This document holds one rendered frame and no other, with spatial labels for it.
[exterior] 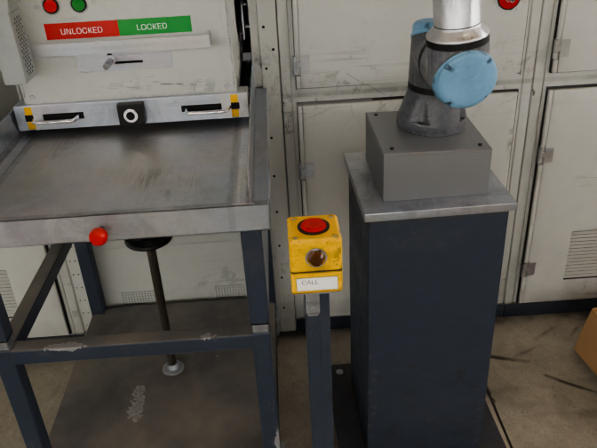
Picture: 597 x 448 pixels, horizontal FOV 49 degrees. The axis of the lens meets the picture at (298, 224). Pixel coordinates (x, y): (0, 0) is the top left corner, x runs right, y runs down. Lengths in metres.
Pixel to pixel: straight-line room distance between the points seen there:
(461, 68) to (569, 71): 0.77
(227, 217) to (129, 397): 0.77
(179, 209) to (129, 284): 0.96
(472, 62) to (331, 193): 0.81
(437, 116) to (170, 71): 0.61
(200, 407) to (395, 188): 0.78
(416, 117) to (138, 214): 0.62
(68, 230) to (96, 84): 0.45
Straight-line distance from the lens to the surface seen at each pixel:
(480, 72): 1.26
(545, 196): 2.11
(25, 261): 2.16
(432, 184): 1.40
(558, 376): 2.15
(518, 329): 2.30
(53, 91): 1.63
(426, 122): 1.43
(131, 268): 2.11
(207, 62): 1.54
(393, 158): 1.35
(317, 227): 0.99
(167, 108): 1.57
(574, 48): 1.96
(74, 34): 1.57
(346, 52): 1.79
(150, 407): 1.79
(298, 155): 1.90
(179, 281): 2.12
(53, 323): 2.28
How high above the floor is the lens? 1.40
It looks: 30 degrees down
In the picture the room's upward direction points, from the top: 3 degrees counter-clockwise
